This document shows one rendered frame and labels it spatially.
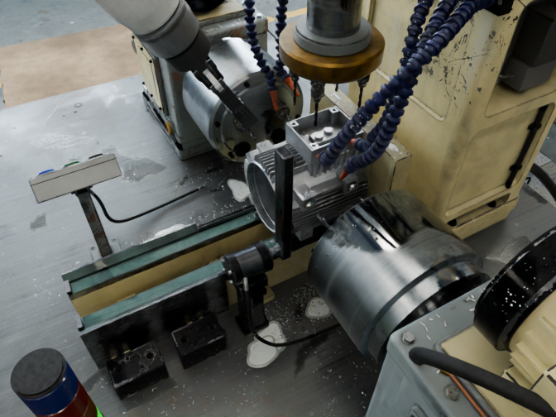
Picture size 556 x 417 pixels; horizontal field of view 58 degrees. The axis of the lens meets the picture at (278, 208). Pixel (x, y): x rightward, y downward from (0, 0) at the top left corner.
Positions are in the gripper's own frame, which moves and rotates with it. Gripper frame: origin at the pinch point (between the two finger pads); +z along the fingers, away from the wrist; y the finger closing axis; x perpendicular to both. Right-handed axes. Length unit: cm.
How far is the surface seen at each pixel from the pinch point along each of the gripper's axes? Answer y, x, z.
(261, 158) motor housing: -4.3, 2.8, 8.3
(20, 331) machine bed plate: 2, 66, 7
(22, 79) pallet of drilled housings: 223, 89, 71
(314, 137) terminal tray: -6.4, -7.8, 11.4
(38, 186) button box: 12.0, 39.6, -9.0
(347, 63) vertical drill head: -13.9, -18.1, -6.2
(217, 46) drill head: 30.2, -5.0, 6.6
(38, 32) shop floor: 308, 80, 94
